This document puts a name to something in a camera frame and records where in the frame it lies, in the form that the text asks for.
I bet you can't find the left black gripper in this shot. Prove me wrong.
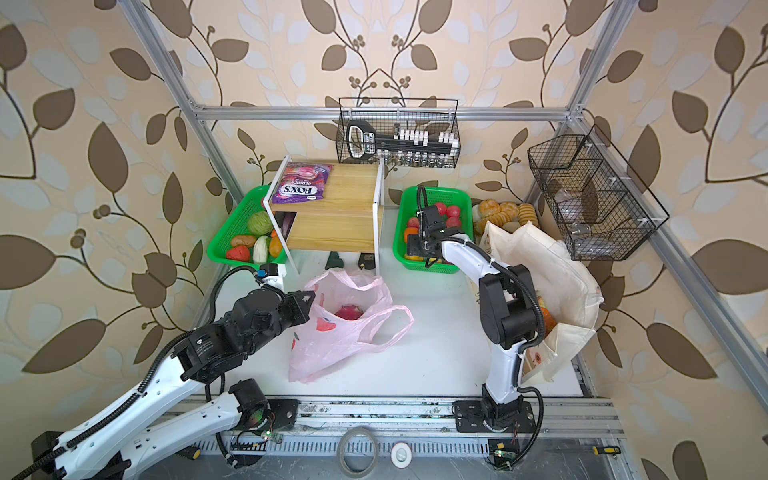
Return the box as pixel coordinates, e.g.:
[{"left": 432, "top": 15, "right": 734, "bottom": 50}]
[{"left": 243, "top": 287, "right": 317, "bottom": 359}]

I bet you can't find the orange tangerine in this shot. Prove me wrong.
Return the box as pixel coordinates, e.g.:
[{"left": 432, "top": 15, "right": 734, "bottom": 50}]
[{"left": 403, "top": 227, "right": 419, "bottom": 243}]

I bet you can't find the green fruit basket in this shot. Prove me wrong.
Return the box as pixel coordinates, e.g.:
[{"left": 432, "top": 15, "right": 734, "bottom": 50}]
[{"left": 392, "top": 186, "right": 475, "bottom": 274}]

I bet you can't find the pink plastic grocery bag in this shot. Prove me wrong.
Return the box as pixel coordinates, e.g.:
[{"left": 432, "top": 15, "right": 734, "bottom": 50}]
[{"left": 288, "top": 269, "right": 415, "bottom": 384}]

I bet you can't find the pink dragon fruit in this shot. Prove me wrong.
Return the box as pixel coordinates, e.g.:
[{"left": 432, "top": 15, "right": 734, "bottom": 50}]
[{"left": 335, "top": 305, "right": 364, "bottom": 321}]

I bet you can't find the orange Fox's candy bag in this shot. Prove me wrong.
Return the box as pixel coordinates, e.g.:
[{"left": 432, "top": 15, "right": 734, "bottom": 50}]
[{"left": 538, "top": 297, "right": 558, "bottom": 336}]

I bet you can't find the cream canvas tote bag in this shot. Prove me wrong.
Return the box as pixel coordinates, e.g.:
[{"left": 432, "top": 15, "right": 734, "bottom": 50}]
[{"left": 481, "top": 223, "right": 604, "bottom": 386}]

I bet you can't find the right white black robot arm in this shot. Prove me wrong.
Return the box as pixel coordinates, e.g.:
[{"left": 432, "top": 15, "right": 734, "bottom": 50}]
[{"left": 406, "top": 186, "right": 546, "bottom": 432}]

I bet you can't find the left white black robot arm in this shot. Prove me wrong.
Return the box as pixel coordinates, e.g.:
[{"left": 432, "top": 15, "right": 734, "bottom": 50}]
[{"left": 17, "top": 267, "right": 315, "bottom": 479}]

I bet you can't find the black tape measure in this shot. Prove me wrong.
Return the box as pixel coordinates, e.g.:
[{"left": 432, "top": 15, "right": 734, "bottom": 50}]
[{"left": 357, "top": 253, "right": 377, "bottom": 270}]

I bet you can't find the red strawberry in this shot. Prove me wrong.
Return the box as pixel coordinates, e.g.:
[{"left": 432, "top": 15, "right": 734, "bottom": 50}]
[{"left": 226, "top": 245, "right": 251, "bottom": 263}]

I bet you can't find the left green vegetable basket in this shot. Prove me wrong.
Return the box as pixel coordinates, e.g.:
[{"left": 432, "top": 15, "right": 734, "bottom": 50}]
[{"left": 207, "top": 185, "right": 282, "bottom": 266}]

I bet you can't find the white wooden two-tier shelf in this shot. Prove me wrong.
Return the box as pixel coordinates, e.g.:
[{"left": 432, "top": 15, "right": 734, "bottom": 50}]
[{"left": 262, "top": 156, "right": 385, "bottom": 274}]

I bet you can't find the white bread tray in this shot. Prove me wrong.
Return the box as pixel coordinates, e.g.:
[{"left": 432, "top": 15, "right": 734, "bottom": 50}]
[{"left": 472, "top": 199, "right": 539, "bottom": 235}]

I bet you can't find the green cabbage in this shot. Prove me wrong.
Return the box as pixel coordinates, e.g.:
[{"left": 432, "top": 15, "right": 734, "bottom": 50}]
[{"left": 246, "top": 210, "right": 274, "bottom": 237}]

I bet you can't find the black barcode scanner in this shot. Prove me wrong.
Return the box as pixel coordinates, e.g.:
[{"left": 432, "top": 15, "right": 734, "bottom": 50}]
[{"left": 344, "top": 120, "right": 376, "bottom": 163}]

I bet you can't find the purple Fox's candy bag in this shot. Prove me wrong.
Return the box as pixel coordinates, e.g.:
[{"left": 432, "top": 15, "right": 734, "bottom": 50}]
[{"left": 271, "top": 162, "right": 333, "bottom": 205}]

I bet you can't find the grey tape roll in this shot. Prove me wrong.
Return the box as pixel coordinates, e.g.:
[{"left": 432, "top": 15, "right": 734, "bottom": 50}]
[{"left": 336, "top": 426, "right": 380, "bottom": 479}]

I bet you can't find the yellow black screwdriver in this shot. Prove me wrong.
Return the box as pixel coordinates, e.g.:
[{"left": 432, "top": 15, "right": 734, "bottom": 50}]
[{"left": 592, "top": 446, "right": 622, "bottom": 456}]

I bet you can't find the black wire basket rear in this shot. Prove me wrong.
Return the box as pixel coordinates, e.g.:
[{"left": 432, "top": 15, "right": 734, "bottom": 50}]
[{"left": 336, "top": 95, "right": 461, "bottom": 169}]

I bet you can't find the black wire basket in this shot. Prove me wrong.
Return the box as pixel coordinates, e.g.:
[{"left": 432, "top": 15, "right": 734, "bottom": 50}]
[
  {"left": 336, "top": 95, "right": 461, "bottom": 169},
  {"left": 527, "top": 126, "right": 670, "bottom": 261}
]

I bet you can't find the black handle screwdriver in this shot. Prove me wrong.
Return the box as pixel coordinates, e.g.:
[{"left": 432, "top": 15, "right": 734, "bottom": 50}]
[{"left": 176, "top": 445, "right": 201, "bottom": 461}]

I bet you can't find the black wire basket right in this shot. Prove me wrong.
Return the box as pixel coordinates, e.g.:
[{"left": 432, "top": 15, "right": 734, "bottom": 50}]
[{"left": 527, "top": 126, "right": 670, "bottom": 261}]

